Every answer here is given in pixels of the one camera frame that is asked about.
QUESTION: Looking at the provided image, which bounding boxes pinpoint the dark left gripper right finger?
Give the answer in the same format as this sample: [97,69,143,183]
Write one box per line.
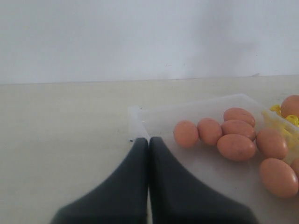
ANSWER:
[149,137,256,224]

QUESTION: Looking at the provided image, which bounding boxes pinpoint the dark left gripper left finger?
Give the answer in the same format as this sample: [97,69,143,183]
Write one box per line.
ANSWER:
[51,138,149,224]

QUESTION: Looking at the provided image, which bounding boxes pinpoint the yellow plastic egg tray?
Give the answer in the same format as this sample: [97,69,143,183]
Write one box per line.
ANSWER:
[262,105,299,152]

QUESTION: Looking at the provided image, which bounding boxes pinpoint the brown egg second row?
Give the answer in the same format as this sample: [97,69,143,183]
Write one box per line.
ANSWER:
[216,134,256,161]

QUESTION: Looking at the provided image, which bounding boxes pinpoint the brown egg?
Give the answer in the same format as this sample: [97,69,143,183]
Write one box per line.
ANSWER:
[256,127,288,160]
[221,119,256,141]
[281,95,299,118]
[259,158,299,198]
[223,107,256,127]
[197,118,223,146]
[290,158,299,179]
[173,120,199,148]

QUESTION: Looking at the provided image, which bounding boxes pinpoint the clear plastic box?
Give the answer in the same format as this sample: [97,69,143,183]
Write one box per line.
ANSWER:
[128,94,299,224]

